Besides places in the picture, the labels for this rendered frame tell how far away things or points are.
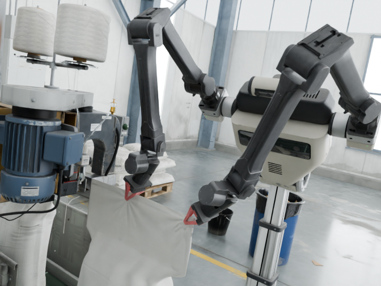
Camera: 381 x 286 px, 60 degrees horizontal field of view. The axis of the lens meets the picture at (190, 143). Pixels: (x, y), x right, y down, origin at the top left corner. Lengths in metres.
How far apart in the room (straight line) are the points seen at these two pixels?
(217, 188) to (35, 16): 0.86
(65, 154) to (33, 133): 0.11
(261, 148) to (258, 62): 8.87
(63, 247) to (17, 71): 3.37
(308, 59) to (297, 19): 8.89
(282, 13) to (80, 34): 8.94
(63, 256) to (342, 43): 1.86
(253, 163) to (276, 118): 0.15
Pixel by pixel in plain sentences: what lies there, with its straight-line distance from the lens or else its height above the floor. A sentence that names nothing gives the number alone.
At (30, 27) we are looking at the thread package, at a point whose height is 1.61.
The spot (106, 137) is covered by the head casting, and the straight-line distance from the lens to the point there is 1.44.
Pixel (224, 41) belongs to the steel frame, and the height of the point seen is 3.22.
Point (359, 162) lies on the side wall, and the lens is 8.97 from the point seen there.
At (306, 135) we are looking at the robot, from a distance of 1.26.
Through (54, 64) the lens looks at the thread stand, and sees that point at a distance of 1.25.
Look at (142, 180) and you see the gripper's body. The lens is 1.18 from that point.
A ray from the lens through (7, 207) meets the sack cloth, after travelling 1.77.
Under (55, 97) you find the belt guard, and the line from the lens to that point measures 1.00.
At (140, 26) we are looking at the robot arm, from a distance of 1.04.
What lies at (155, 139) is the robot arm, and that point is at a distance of 1.11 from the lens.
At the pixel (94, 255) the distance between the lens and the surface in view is 1.38.
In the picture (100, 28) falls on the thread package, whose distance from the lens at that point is 1.11.
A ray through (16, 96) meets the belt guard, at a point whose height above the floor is 1.39.
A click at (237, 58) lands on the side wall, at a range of 9.99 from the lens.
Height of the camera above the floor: 1.46
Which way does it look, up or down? 8 degrees down
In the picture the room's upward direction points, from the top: 9 degrees clockwise
